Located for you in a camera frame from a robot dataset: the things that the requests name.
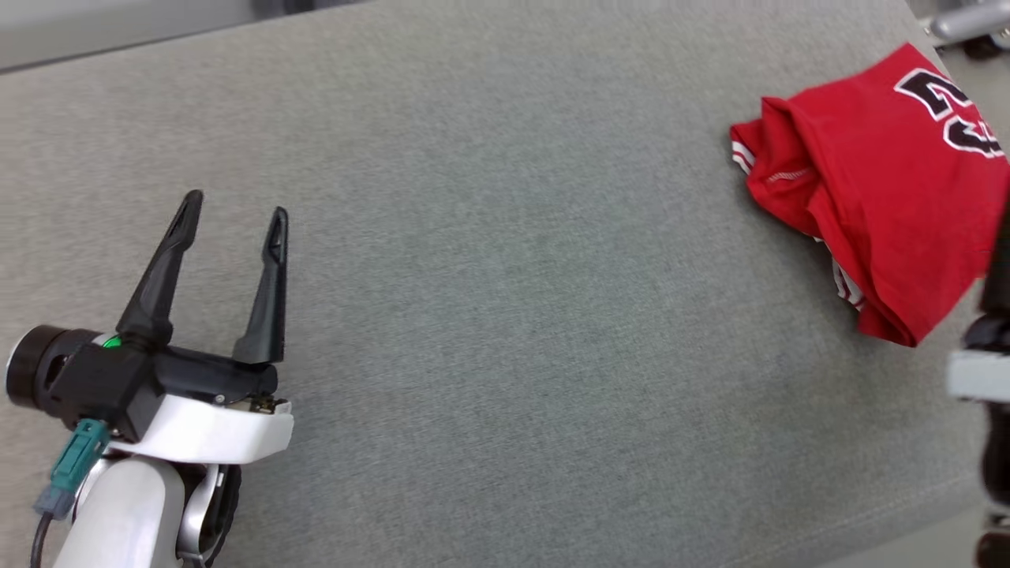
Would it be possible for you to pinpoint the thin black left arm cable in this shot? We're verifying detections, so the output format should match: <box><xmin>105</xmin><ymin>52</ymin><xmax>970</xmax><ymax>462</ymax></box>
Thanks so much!
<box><xmin>30</xmin><ymin>511</ymin><xmax>58</xmax><ymax>568</ymax></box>

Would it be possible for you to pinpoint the grey metal cart frame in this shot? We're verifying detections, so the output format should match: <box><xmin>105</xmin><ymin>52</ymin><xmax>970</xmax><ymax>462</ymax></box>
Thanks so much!
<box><xmin>919</xmin><ymin>0</ymin><xmax>1010</xmax><ymax>60</ymax></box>

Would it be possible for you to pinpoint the black cylindrical left gripper motor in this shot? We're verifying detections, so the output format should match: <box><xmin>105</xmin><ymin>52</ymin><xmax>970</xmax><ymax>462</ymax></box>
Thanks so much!
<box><xmin>6</xmin><ymin>325</ymin><xmax>99</xmax><ymax>411</ymax></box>

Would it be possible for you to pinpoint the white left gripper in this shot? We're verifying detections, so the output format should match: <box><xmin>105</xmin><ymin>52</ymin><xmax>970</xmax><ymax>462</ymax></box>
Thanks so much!
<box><xmin>107</xmin><ymin>189</ymin><xmax>294</xmax><ymax>465</ymax></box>

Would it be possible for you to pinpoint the teal left camera connector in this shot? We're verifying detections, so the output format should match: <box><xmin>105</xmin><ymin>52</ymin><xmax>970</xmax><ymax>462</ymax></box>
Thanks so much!
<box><xmin>33</xmin><ymin>418</ymin><xmax>110</xmax><ymax>518</ymax></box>

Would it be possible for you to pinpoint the red jersey with black number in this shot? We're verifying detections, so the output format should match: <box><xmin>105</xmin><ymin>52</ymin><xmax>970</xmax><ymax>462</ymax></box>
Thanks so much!
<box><xmin>728</xmin><ymin>41</ymin><xmax>1010</xmax><ymax>348</ymax></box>

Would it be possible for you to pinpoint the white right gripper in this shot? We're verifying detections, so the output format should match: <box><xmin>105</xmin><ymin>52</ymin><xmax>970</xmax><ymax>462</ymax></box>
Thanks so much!
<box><xmin>947</xmin><ymin>207</ymin><xmax>1010</xmax><ymax>403</ymax></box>

